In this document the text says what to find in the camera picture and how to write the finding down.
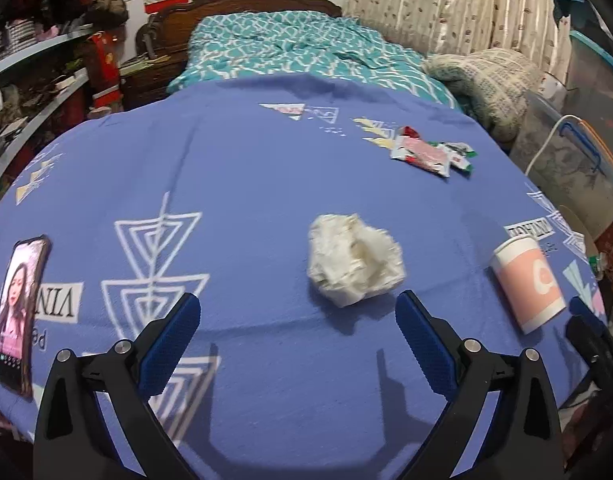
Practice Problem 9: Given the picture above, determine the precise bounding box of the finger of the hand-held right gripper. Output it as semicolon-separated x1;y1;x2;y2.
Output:
569;296;604;320
565;314;613;378

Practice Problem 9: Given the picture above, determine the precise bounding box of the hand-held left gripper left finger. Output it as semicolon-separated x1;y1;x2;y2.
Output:
32;291;202;480

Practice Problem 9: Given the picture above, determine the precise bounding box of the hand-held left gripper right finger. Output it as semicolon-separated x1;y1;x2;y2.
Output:
395;290;564;480

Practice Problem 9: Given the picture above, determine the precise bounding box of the pink paper cup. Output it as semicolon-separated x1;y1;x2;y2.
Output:
489;236;568;336

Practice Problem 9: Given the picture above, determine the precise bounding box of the white tissue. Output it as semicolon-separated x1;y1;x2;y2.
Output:
306;212;406;308

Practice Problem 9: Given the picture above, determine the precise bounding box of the brown cardboard piece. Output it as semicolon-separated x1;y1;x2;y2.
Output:
556;204;599;261

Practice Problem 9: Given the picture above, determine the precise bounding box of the clear storage box blue latch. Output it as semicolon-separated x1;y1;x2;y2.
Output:
511;92;613;241

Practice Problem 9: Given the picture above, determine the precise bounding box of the black smartphone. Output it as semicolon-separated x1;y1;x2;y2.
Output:
0;235;51;401

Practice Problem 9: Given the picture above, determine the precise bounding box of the blue printed blanket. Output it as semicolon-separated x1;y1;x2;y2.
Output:
0;74;609;480

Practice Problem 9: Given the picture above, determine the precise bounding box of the red white snack wrapper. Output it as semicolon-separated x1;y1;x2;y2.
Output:
390;127;452;178

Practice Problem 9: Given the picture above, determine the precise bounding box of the green white snack wrapper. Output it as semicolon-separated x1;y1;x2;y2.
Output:
436;141;479;175

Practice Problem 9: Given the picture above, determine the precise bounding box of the storage bin teal lid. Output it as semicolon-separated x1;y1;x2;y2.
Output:
569;30;613;161

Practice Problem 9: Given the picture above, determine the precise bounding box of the folded beige printed blanket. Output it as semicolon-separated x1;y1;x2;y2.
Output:
421;49;544;143

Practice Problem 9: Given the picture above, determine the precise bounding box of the wooden nightstand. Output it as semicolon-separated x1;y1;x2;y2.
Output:
119;55;190;111

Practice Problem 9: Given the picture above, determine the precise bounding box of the teal patterned quilt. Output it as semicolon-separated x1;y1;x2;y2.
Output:
166;10;462;111

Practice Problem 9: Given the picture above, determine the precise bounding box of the grey metal shelf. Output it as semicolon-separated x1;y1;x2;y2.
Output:
0;0;94;211

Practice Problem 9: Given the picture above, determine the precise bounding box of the beige leaf print curtain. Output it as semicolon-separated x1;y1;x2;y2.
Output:
342;0;572;86

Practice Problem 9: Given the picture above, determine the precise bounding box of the houndstooth fabric box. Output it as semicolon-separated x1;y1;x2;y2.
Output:
0;20;37;58

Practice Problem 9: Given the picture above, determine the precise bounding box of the brown handbag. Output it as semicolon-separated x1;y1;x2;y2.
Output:
89;0;130;28

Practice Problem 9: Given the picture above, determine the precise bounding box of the white cable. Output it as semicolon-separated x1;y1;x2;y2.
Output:
523;115;587;176

